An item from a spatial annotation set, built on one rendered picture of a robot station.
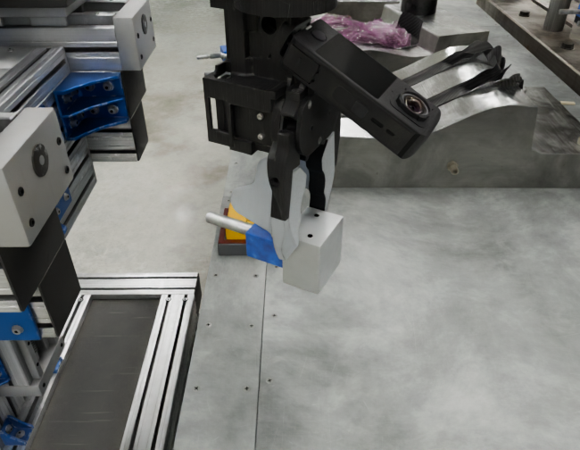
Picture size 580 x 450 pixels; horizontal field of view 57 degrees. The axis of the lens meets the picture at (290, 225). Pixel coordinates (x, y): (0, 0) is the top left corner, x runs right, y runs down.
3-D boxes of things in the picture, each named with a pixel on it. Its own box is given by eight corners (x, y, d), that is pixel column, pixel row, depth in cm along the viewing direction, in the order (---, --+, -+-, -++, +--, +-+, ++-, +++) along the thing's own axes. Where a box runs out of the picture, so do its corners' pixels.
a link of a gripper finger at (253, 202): (237, 242, 47) (245, 142, 44) (297, 262, 45) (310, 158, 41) (219, 254, 45) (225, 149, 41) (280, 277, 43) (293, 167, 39)
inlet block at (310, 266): (196, 252, 52) (190, 206, 48) (225, 225, 55) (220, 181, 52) (318, 295, 47) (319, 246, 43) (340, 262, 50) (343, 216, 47)
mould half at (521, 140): (269, 187, 81) (268, 104, 73) (274, 115, 102) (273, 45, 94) (598, 188, 81) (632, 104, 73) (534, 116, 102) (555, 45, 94)
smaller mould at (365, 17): (326, 27, 150) (327, 1, 146) (324, 12, 162) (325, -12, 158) (396, 27, 150) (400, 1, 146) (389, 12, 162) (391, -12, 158)
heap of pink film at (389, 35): (308, 68, 106) (309, 28, 102) (283, 42, 120) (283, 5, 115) (424, 55, 112) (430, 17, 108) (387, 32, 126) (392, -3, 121)
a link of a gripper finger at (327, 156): (284, 189, 53) (272, 113, 46) (338, 204, 51) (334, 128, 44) (269, 210, 52) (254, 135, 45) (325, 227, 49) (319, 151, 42)
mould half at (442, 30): (257, 109, 104) (254, 54, 98) (230, 65, 124) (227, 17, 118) (478, 82, 116) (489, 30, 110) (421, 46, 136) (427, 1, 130)
